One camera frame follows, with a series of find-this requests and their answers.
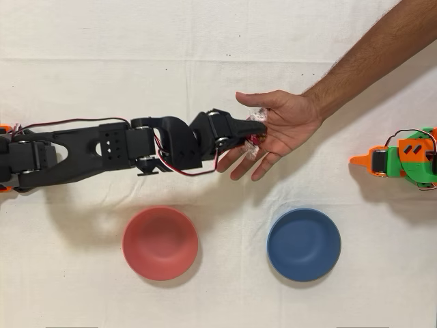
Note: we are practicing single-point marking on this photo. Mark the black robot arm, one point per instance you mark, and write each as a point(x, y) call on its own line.
point(85, 150)

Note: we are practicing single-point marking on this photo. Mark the white tablecloth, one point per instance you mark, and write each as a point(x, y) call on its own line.
point(211, 41)

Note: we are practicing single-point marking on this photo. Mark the blue bowl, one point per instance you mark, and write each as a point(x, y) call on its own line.
point(304, 244)

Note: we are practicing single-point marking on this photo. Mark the person's bare hand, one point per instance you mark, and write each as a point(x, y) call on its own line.
point(293, 116)

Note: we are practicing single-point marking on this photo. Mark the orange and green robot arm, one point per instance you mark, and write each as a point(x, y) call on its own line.
point(414, 150)

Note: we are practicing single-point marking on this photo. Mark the orange clamp piece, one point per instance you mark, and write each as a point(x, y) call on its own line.
point(3, 188)
point(5, 130)

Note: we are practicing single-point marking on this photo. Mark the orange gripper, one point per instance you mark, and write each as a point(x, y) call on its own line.
point(377, 161)

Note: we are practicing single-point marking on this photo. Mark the small candy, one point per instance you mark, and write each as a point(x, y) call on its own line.
point(256, 138)

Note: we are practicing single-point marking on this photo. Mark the pink bowl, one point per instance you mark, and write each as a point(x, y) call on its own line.
point(160, 243)

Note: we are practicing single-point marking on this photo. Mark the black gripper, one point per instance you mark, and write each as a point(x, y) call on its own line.
point(228, 131)

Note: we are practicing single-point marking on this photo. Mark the person's bare forearm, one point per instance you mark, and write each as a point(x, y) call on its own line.
point(368, 54)

